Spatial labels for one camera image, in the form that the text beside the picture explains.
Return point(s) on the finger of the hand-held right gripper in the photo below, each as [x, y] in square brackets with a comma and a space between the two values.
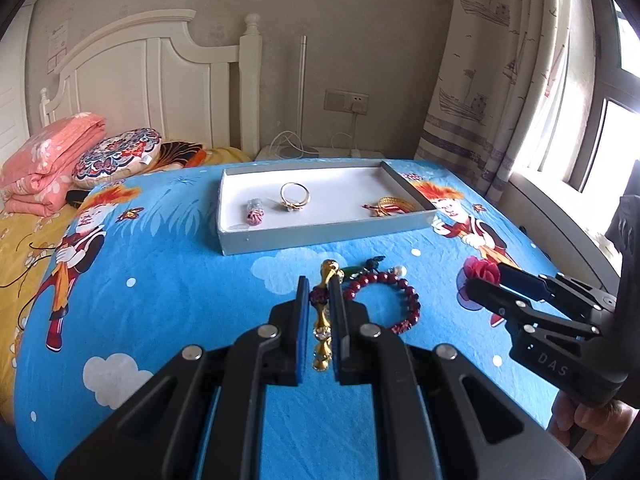
[495, 300]
[522, 282]

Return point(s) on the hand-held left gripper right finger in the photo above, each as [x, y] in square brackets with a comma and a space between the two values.
[340, 330]

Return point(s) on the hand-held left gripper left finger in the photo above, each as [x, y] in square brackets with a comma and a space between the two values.
[301, 330]

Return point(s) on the red rose flower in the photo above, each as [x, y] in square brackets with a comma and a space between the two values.
[482, 270]

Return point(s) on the grey shallow cardboard box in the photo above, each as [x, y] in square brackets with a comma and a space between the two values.
[325, 210]

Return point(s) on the pink knot glass charm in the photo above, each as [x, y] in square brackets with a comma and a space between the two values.
[254, 215]

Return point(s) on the gold and green bangle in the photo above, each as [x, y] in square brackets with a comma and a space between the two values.
[395, 203]

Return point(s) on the person's right forearm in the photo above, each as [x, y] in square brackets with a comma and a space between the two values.
[627, 240]

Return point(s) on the person's right hand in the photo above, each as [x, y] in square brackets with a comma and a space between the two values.
[617, 425]

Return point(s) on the grey window sill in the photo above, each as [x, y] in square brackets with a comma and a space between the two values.
[550, 210]

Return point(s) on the blue cartoon printed bedsheet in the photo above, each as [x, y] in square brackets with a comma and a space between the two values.
[175, 285]

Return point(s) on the window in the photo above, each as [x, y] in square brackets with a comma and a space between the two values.
[615, 135]

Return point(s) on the ship printed curtain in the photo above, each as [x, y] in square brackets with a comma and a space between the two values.
[480, 85]

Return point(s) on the dark striped pillow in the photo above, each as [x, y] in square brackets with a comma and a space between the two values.
[182, 152]

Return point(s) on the metal pole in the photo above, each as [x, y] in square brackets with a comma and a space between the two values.
[301, 90]

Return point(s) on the round patterned pillow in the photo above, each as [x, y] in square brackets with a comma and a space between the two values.
[117, 152]

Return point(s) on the white wooden headboard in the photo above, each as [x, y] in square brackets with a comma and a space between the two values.
[150, 85]

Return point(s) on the pink folded quilt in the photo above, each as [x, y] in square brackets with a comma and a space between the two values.
[45, 160]

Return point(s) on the white wardrobe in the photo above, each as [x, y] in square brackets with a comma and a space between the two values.
[12, 85]

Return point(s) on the wall switch plate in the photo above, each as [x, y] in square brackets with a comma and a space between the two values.
[336, 100]

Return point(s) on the paper notice on wall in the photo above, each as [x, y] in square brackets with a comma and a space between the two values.
[57, 47]

